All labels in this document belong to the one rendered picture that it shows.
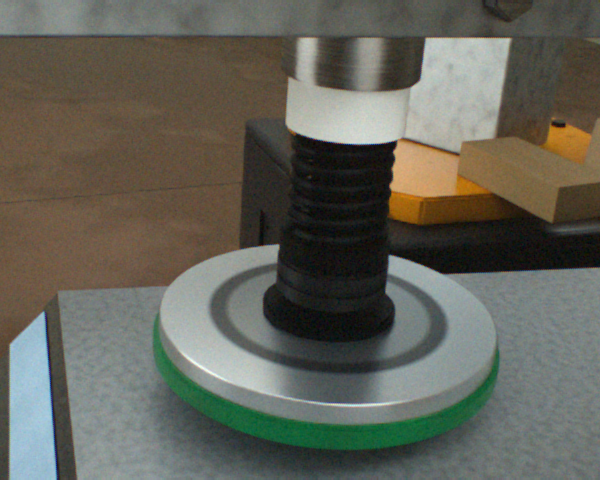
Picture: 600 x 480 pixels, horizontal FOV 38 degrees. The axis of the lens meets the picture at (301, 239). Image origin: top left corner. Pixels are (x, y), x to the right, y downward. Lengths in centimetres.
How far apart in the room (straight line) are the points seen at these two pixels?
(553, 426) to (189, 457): 23
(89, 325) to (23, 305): 191
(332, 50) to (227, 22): 9
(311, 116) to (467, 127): 90
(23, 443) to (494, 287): 40
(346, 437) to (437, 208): 75
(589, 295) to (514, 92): 63
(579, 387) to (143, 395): 30
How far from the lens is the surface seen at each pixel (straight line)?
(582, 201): 118
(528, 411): 60
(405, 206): 119
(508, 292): 76
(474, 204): 123
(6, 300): 260
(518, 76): 136
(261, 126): 159
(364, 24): 43
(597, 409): 62
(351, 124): 48
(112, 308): 68
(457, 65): 137
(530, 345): 68
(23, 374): 66
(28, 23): 37
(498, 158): 123
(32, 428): 59
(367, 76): 47
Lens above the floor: 118
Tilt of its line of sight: 23 degrees down
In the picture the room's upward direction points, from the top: 4 degrees clockwise
